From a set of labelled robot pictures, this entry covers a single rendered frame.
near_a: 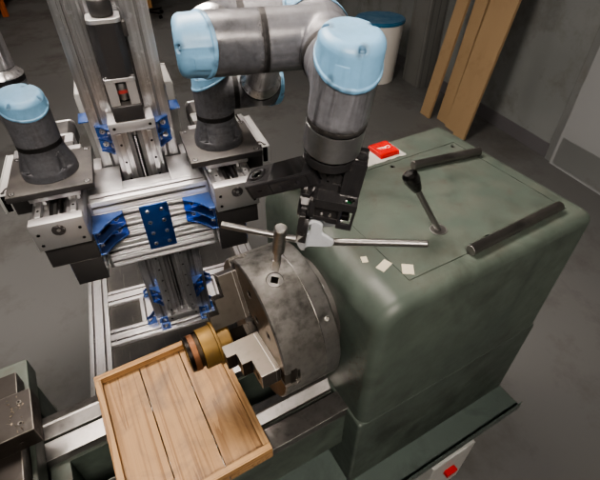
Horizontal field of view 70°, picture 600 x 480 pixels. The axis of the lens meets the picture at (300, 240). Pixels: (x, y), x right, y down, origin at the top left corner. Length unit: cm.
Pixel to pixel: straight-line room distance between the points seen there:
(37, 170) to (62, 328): 137
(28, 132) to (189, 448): 88
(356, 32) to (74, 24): 105
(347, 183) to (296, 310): 31
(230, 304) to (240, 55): 52
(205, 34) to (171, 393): 83
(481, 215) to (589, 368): 166
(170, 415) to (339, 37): 88
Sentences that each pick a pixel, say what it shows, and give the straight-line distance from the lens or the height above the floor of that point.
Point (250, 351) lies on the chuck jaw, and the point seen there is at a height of 110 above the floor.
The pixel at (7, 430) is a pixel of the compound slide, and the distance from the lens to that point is 106.
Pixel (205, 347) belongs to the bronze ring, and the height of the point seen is 111.
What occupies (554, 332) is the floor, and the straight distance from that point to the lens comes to 264.
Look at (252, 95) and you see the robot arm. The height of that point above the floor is 134.
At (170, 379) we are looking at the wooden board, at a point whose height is 89.
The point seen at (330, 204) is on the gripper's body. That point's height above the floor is 148.
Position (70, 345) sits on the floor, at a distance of 252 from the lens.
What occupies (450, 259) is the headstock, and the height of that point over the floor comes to 126.
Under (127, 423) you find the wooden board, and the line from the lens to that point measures 112.
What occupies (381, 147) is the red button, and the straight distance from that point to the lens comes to 119.
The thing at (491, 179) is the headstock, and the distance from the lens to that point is 115.
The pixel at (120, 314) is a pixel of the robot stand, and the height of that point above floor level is 21.
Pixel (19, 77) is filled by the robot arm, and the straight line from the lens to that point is 146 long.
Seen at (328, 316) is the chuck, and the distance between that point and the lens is 84.
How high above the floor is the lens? 183
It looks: 41 degrees down
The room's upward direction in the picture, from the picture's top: straight up
